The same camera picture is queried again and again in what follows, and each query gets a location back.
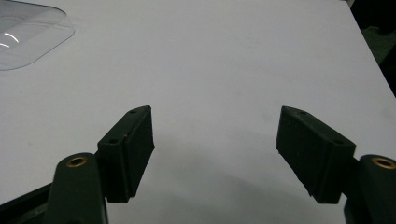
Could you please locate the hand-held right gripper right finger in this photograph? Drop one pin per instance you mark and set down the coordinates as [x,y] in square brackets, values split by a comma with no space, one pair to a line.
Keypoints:
[314,155]

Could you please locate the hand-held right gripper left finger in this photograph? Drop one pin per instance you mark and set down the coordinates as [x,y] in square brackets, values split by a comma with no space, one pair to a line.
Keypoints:
[124,155]

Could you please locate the clear plastic container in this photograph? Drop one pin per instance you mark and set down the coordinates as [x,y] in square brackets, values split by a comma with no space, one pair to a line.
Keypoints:
[28,37]

